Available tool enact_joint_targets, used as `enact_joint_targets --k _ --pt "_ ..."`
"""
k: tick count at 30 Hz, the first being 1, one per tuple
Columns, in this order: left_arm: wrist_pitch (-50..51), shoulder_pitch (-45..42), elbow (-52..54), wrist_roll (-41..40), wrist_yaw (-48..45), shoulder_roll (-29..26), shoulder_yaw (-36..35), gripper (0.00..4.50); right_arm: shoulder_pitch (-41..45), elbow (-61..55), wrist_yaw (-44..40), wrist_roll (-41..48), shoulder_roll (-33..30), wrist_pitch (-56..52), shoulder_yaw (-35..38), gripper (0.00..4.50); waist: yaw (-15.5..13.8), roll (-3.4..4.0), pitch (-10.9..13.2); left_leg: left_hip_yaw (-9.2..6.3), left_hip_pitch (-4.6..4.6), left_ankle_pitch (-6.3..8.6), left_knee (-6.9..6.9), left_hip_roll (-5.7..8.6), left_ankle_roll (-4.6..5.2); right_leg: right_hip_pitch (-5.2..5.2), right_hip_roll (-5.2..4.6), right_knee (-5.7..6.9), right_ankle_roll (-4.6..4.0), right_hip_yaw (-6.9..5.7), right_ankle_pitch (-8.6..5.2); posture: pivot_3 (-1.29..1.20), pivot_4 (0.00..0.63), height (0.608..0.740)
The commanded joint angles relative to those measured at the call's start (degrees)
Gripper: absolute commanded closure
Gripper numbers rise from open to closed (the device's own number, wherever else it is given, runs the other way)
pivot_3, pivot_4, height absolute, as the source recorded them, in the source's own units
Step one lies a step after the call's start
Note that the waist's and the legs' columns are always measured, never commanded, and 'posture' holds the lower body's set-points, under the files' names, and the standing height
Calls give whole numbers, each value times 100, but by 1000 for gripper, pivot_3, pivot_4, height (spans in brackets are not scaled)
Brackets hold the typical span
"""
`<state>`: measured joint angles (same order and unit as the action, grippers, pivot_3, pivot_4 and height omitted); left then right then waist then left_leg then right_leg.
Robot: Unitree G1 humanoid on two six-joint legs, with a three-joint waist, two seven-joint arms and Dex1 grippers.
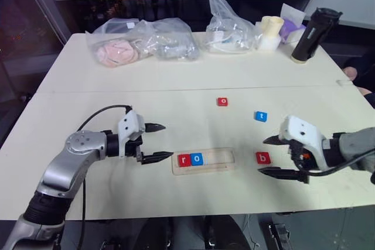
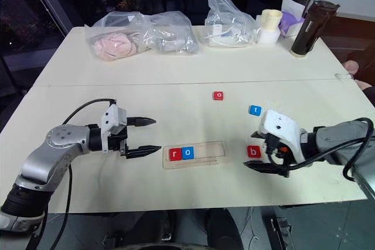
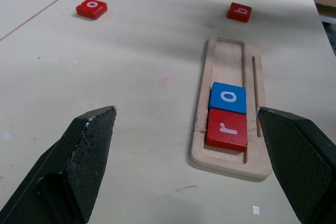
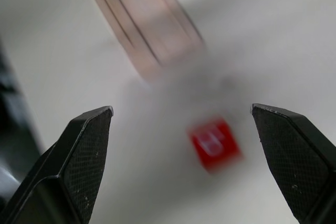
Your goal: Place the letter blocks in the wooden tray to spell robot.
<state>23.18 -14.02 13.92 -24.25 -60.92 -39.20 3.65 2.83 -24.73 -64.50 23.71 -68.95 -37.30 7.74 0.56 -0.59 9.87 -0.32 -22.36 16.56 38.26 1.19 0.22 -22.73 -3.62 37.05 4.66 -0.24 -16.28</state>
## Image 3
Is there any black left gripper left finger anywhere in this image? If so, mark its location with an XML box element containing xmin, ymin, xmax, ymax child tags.
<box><xmin>0</xmin><ymin>105</ymin><xmax>118</xmax><ymax>224</ymax></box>

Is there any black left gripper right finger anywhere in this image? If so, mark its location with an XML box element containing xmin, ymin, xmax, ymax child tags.
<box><xmin>256</xmin><ymin>106</ymin><xmax>336</xmax><ymax>224</ymax></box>

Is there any red letter r block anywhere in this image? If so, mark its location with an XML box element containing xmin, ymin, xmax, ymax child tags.
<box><xmin>204</xmin><ymin>108</ymin><xmax>249</xmax><ymax>153</ymax></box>

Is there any wooden letter tray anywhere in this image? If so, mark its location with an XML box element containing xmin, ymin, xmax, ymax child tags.
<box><xmin>191</xmin><ymin>35</ymin><xmax>272</xmax><ymax>180</ymax></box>

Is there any blue letter o block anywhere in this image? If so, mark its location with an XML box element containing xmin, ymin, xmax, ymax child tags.
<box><xmin>208</xmin><ymin>81</ymin><xmax>247</xmax><ymax>115</ymax></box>

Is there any red letter o block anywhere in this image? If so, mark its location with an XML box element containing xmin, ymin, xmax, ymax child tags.
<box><xmin>76</xmin><ymin>0</ymin><xmax>108</xmax><ymax>20</ymax></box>

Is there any red letter b block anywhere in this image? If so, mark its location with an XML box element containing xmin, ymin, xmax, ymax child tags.
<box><xmin>226</xmin><ymin>2</ymin><xmax>253</xmax><ymax>23</ymax></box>

